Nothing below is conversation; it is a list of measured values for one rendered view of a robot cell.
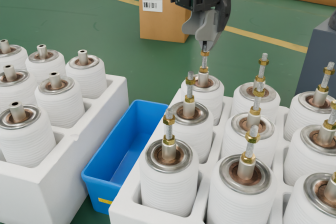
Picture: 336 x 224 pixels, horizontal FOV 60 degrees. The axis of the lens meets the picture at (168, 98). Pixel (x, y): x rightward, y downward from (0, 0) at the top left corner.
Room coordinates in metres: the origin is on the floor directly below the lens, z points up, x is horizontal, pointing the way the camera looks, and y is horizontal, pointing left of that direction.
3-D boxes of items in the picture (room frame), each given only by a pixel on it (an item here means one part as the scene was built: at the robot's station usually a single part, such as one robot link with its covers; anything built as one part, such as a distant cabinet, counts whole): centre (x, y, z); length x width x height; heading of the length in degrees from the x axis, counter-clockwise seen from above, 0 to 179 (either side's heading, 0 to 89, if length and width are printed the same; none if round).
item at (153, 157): (0.33, 0.00, 0.25); 0.08 x 0.08 x 0.01
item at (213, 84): (0.56, -0.08, 0.25); 0.08 x 0.08 x 0.01
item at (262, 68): (0.52, -0.19, 0.30); 0.01 x 0.01 x 0.08
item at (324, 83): (0.48, -0.30, 0.30); 0.01 x 0.01 x 0.08
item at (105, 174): (0.53, 0.09, 0.06); 0.30 x 0.11 x 0.12; 163
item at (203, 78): (0.56, -0.08, 0.26); 0.02 x 0.02 x 0.03
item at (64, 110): (0.55, 0.24, 0.16); 0.10 x 0.10 x 0.18
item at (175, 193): (0.33, 0.00, 0.16); 0.10 x 0.10 x 0.18
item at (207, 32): (0.53, -0.07, 0.38); 0.06 x 0.03 x 0.09; 124
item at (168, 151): (0.33, 0.00, 0.26); 0.02 x 0.02 x 0.03
